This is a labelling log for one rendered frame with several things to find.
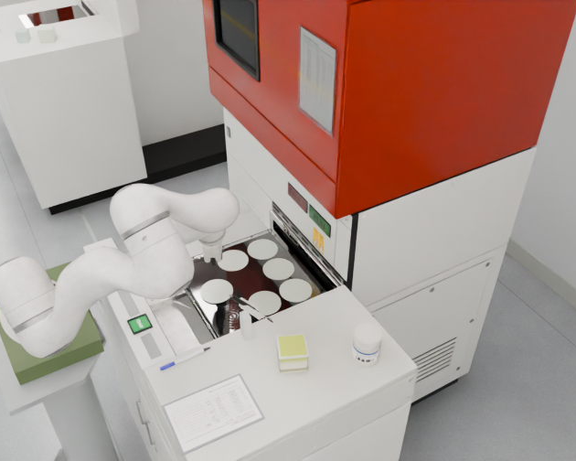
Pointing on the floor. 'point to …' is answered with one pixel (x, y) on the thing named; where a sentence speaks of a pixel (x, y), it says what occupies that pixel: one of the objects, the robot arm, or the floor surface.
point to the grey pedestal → (59, 403)
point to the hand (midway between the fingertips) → (216, 254)
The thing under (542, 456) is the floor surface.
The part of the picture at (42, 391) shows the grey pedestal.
